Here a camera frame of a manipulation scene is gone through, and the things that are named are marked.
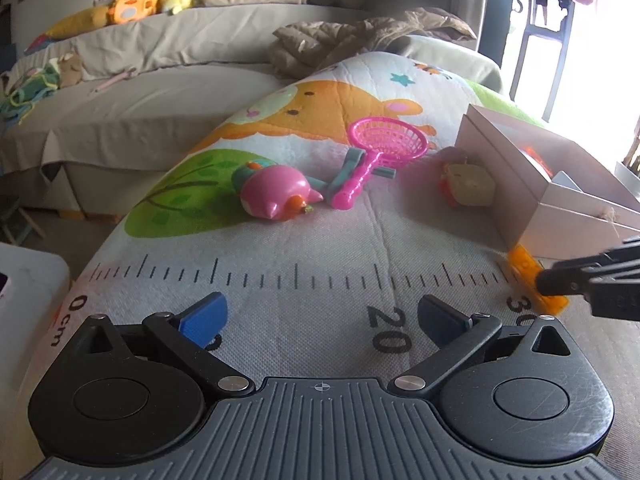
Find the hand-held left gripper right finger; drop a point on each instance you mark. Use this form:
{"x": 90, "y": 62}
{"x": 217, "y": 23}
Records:
{"x": 440, "y": 317}

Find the pink cardboard box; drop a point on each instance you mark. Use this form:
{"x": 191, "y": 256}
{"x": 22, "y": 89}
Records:
{"x": 560, "y": 210}

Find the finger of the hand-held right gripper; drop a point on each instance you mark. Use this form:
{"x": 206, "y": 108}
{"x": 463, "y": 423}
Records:
{"x": 562, "y": 277}
{"x": 615, "y": 300}

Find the orange tiger plush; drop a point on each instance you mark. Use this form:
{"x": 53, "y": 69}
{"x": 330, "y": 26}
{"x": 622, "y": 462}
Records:
{"x": 134, "y": 2}

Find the grey sofa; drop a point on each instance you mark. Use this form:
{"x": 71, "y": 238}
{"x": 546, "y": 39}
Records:
{"x": 165, "y": 90}

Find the orange plastic clip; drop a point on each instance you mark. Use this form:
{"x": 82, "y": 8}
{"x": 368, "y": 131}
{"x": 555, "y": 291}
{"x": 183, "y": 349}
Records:
{"x": 525, "y": 262}

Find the pink bird toy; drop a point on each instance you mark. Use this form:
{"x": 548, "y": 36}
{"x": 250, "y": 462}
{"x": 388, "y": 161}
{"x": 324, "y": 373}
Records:
{"x": 275, "y": 192}

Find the small brown bear plush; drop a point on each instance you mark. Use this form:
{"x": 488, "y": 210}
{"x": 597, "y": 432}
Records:
{"x": 70, "y": 70}

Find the brown padded jacket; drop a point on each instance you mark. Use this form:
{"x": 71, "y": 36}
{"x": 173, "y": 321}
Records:
{"x": 340, "y": 40}

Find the printed animal play mat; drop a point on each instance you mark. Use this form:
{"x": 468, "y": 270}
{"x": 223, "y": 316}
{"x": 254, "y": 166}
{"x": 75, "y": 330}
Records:
{"x": 300, "y": 250}

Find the yellow red toy block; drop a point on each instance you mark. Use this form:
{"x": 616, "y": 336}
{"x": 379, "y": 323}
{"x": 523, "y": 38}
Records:
{"x": 470, "y": 185}

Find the dark metal clothes rack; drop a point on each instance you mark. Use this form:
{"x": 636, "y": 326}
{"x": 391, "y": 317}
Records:
{"x": 535, "y": 35}

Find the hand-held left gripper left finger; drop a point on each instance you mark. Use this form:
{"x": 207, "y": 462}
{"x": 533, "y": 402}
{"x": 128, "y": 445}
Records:
{"x": 205, "y": 317}

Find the pink toy racket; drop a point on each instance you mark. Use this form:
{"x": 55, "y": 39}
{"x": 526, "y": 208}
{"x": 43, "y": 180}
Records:
{"x": 390, "y": 137}

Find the pink stick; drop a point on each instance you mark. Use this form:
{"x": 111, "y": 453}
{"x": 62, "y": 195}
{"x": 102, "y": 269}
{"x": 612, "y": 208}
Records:
{"x": 112, "y": 80}

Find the wooden stool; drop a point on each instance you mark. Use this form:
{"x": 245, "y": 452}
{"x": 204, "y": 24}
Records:
{"x": 15, "y": 220}

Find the long yellow plush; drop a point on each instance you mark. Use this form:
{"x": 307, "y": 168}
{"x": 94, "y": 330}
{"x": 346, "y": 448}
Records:
{"x": 75, "y": 22}

